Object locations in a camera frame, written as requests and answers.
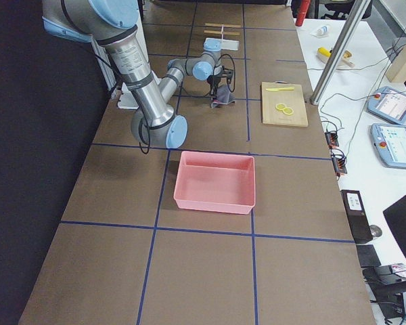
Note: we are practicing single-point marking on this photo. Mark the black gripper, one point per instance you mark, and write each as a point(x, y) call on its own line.
point(215, 82)

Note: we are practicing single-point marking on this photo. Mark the grey cleaning cloth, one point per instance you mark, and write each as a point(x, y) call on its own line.
point(223, 97)

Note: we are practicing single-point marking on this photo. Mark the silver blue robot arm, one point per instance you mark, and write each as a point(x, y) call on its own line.
point(113, 24)

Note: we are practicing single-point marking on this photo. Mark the white rectangular tray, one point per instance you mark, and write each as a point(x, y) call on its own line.
point(226, 44)

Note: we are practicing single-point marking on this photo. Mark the lemon slice upper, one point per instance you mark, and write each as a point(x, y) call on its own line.
point(280, 106)

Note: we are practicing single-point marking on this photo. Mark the lemon slice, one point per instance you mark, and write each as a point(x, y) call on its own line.
point(280, 106)
point(288, 111)

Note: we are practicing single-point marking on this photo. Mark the yellow plastic knife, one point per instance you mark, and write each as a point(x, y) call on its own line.
point(277, 89)

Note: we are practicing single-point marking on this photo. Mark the lemon slice lower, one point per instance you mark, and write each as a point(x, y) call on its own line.
point(288, 111)

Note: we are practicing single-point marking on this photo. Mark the bamboo cutting board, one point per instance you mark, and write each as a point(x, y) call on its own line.
point(293, 99)

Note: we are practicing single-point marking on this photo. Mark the pink plastic bin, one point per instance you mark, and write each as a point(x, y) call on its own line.
point(224, 183)

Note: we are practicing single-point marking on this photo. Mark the wooden dustpan with brush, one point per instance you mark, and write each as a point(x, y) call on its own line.
point(345, 60)

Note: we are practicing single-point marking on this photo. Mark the yellow corn toy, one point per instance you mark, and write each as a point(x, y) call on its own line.
point(325, 52)

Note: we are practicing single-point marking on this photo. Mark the white tube bottle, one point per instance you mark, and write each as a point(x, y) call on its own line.
point(322, 31)

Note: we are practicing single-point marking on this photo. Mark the red fire extinguisher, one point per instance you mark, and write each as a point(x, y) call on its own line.
point(302, 12)

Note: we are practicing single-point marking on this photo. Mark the orange connector board upper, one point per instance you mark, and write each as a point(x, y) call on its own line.
point(332, 139)

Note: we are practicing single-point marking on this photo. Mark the orange connector board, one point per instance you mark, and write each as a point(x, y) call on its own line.
point(332, 139)
point(339, 164)

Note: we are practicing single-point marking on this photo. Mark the orange connector board lower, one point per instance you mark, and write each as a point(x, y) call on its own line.
point(339, 164)

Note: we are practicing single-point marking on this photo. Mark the far teach pendant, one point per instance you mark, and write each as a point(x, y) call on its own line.
point(388, 104)

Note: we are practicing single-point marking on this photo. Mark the teach pendant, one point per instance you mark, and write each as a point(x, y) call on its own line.
point(388, 104)
point(390, 144)

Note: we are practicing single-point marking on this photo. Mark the near teach pendant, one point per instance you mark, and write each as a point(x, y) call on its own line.
point(390, 144)

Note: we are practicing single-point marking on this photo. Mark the black remote box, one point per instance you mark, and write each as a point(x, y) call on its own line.
point(356, 216)

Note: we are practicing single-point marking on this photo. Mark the grey computer mouse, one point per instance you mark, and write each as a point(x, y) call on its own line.
point(376, 231)

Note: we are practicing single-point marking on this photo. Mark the black notebook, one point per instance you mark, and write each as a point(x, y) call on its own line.
point(367, 256)

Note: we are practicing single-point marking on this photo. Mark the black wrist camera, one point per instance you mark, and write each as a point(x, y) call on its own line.
point(228, 74)

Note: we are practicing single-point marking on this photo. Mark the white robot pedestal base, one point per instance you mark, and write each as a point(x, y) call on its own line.
point(126, 99)

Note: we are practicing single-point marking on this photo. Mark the aluminium frame post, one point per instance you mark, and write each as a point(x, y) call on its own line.
point(350, 25)

